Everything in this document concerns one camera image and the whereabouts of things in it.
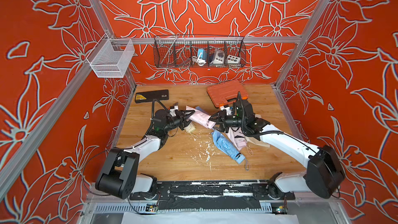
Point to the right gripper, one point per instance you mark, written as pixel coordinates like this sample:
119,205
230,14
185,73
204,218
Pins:
219,116

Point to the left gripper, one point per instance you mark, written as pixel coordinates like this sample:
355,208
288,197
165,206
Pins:
182,120

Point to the cream sleeved umbrella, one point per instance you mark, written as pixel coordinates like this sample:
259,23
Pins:
189,129

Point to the pink sleeved umbrella long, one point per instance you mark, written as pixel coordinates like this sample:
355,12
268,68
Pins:
199,117

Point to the blue sleeved umbrella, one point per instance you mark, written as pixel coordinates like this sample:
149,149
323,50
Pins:
227,147

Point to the cream sleeve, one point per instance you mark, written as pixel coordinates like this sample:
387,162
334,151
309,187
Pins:
257,142

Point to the pink sleeved umbrella short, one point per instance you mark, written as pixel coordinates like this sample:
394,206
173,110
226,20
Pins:
239,140

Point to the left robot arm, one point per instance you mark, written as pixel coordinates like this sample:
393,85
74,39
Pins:
119,175

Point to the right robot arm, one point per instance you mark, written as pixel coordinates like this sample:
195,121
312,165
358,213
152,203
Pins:
323,172

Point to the red plastic tool case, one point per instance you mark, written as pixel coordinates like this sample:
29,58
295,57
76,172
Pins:
226,93

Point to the black yellow tool box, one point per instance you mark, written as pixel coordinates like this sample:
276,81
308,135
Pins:
149,96

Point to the white mesh basket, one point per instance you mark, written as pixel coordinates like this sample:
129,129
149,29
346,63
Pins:
107,62

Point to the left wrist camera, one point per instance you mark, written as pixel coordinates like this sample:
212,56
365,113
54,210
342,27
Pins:
173,110

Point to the black wire wall basket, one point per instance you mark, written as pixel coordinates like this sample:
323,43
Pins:
204,51

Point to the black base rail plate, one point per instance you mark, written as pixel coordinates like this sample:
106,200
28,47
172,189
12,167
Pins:
251,196

